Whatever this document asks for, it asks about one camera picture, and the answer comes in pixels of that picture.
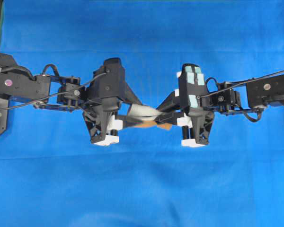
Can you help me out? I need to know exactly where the black left camera cable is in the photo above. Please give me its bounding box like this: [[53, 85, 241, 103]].
[[0, 70, 108, 111]]

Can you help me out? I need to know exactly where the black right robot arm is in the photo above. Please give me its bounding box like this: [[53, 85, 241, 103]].
[[155, 73, 284, 148]]

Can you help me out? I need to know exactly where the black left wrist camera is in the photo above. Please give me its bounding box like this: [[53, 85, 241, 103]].
[[87, 58, 126, 104]]

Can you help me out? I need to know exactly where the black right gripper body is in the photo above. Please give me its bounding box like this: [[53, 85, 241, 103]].
[[176, 111, 214, 147]]

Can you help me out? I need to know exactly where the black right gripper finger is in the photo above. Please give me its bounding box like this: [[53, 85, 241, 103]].
[[154, 112, 187, 125], [156, 89, 180, 113]]

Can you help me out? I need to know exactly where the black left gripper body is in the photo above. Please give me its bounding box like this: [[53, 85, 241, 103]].
[[82, 97, 121, 146]]

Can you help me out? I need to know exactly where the black right camera cable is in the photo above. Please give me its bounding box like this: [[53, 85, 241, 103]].
[[196, 67, 284, 99]]

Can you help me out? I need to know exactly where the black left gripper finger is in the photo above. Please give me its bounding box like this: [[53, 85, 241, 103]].
[[119, 80, 142, 105], [115, 114, 142, 130]]

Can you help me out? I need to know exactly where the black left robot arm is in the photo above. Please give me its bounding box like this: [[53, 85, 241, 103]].
[[0, 53, 180, 146]]

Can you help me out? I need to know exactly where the white and tan sponge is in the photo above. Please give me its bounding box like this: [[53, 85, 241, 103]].
[[127, 104, 172, 131]]

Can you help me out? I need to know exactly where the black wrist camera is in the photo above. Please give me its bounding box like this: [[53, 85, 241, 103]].
[[87, 58, 126, 104], [178, 63, 208, 115]]

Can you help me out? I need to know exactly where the blue table cloth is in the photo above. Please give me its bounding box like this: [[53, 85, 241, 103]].
[[0, 0, 284, 227]]

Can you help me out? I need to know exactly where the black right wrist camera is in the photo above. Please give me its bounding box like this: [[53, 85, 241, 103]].
[[178, 63, 208, 115]]

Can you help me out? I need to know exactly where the black camera cable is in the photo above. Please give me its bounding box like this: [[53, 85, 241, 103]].
[[196, 67, 284, 99], [0, 70, 108, 111]]

